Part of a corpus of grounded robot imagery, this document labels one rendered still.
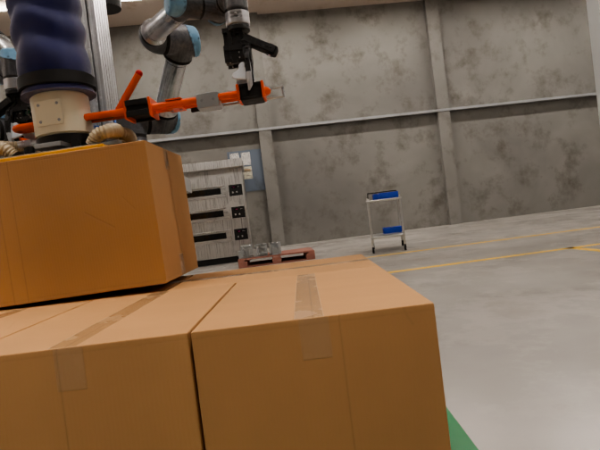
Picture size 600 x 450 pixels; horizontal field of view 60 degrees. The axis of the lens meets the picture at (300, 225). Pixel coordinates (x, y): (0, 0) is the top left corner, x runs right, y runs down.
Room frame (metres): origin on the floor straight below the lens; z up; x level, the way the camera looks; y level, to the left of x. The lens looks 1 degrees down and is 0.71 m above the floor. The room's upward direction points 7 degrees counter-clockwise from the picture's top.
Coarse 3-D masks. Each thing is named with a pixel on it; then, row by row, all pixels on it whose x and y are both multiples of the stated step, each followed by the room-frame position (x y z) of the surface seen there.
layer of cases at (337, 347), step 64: (0, 320) 1.25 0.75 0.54; (64, 320) 1.12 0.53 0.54; (128, 320) 1.02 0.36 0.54; (192, 320) 0.93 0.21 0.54; (256, 320) 0.86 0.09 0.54; (320, 320) 0.82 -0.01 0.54; (384, 320) 0.82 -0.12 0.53; (0, 384) 0.83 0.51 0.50; (64, 384) 0.83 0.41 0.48; (128, 384) 0.83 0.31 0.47; (192, 384) 0.83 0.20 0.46; (256, 384) 0.83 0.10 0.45; (320, 384) 0.82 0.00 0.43; (384, 384) 0.82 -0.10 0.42; (0, 448) 0.83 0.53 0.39; (64, 448) 0.83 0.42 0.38; (128, 448) 0.83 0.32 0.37; (192, 448) 0.83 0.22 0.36; (256, 448) 0.83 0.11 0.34; (320, 448) 0.82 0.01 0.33; (384, 448) 0.82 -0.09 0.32; (448, 448) 0.82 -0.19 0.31
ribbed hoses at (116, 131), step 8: (96, 128) 1.51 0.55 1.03; (104, 128) 1.51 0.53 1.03; (112, 128) 1.52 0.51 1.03; (120, 128) 1.56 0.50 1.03; (88, 136) 1.52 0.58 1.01; (96, 136) 1.50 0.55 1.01; (104, 136) 1.51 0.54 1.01; (112, 136) 1.54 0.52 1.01; (120, 136) 1.59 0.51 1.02; (128, 136) 1.64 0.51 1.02; (136, 136) 1.70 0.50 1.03; (0, 144) 1.52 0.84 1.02; (8, 144) 1.53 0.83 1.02; (16, 144) 1.61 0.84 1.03; (88, 144) 1.51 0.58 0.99; (0, 152) 1.51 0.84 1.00; (8, 152) 1.51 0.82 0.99; (16, 152) 1.52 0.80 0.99
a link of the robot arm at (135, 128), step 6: (120, 120) 2.20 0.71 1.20; (126, 120) 2.20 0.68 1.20; (126, 126) 2.20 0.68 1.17; (132, 126) 2.20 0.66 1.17; (138, 126) 2.22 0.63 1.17; (144, 126) 2.24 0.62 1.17; (150, 126) 2.25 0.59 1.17; (138, 132) 2.21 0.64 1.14; (144, 132) 2.24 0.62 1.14; (150, 132) 2.28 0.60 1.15
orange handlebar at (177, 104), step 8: (264, 88) 1.58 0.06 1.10; (224, 96) 1.58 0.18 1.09; (232, 96) 1.59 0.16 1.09; (152, 104) 1.59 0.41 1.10; (160, 104) 1.59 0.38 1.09; (168, 104) 1.59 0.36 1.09; (176, 104) 1.59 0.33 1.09; (184, 104) 1.59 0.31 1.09; (192, 104) 1.63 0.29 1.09; (96, 112) 1.59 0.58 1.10; (104, 112) 1.59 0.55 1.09; (112, 112) 1.59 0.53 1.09; (120, 112) 1.59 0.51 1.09; (88, 120) 1.60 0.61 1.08; (104, 120) 1.64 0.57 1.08; (112, 120) 1.64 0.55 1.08; (16, 128) 1.60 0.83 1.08; (24, 128) 1.60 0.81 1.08; (32, 128) 1.60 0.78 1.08
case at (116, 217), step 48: (144, 144) 1.42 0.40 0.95; (0, 192) 1.43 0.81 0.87; (48, 192) 1.43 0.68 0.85; (96, 192) 1.42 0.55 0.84; (144, 192) 1.42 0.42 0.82; (0, 240) 1.43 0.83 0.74; (48, 240) 1.43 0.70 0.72; (96, 240) 1.42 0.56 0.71; (144, 240) 1.42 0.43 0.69; (192, 240) 1.79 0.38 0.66; (0, 288) 1.43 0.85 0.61; (48, 288) 1.43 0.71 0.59; (96, 288) 1.43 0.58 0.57
